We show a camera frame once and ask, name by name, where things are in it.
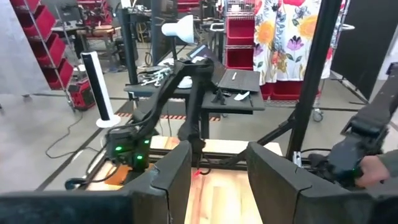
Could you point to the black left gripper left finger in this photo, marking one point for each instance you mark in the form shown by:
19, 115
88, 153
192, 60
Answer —
93, 208

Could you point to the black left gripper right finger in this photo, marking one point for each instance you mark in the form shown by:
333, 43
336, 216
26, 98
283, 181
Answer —
311, 208

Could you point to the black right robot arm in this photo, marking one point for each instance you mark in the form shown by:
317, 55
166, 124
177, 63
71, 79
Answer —
199, 93

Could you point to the person's forearm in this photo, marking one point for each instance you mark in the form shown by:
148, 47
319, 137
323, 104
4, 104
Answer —
390, 161

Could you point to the white round stand base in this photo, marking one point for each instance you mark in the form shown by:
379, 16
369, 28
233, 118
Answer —
108, 122
180, 28

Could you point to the red black striped strip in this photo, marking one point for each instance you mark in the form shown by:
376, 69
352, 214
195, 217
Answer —
174, 117

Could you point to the person's hand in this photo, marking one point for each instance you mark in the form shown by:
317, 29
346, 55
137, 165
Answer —
371, 171

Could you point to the white tower fan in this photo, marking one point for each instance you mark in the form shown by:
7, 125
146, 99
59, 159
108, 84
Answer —
96, 87

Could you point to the red tool case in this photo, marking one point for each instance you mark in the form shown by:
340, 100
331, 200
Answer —
81, 95

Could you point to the black articulated device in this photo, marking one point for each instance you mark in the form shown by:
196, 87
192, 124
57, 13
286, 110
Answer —
367, 133

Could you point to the silver cutlery pile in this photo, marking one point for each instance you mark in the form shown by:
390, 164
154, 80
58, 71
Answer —
155, 76

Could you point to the silver shelf rack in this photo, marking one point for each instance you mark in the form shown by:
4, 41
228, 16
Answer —
70, 100

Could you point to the small black tripod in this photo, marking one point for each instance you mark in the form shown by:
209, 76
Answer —
219, 97

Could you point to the black side table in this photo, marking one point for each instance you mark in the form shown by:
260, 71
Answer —
230, 104

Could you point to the red storage crate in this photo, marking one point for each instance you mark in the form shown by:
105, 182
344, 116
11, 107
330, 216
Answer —
42, 21
62, 74
53, 51
26, 3

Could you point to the red cart bin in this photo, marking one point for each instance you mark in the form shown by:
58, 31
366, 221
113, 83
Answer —
276, 91
239, 57
239, 31

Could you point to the white paper slip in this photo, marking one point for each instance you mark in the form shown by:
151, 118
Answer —
242, 96

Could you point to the black diagonal bar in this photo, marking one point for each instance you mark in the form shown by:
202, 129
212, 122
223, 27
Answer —
314, 77

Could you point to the black laptop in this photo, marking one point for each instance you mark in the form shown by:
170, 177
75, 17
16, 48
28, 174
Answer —
239, 79

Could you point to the wooden work table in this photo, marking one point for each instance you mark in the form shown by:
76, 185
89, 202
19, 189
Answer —
96, 31

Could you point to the floral patterned cloth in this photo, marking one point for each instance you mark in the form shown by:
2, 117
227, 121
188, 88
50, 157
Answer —
289, 37

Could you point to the black fabric panel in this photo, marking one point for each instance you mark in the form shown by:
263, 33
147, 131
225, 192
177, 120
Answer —
363, 40

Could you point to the silver frame bracket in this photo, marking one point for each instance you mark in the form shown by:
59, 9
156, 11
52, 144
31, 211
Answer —
297, 158

